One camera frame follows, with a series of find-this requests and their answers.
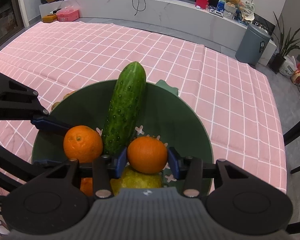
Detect yellow green pear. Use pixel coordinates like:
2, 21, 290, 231
110, 166, 163, 196

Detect orange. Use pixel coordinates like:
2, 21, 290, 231
127, 137, 168, 174
80, 178, 94, 197
63, 125, 103, 164

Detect green cucumber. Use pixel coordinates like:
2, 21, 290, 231
102, 61, 146, 156

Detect orange at bowl back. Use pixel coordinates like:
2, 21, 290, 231
80, 178, 94, 197

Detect green fruit bowl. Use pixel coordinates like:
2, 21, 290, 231
31, 79, 214, 196

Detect pink checkered tablecloth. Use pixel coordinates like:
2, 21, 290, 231
0, 22, 287, 191

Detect pink storage box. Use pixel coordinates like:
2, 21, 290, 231
56, 8, 79, 22

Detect grey trash bin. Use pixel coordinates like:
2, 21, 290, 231
235, 24, 270, 66

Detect white tv console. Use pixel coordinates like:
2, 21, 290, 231
38, 0, 277, 67

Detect potted plant by bin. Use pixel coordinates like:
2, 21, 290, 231
270, 13, 300, 74

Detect red box on console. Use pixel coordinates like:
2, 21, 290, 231
195, 0, 209, 10

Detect teddy bear toy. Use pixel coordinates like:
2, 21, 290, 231
224, 0, 241, 13

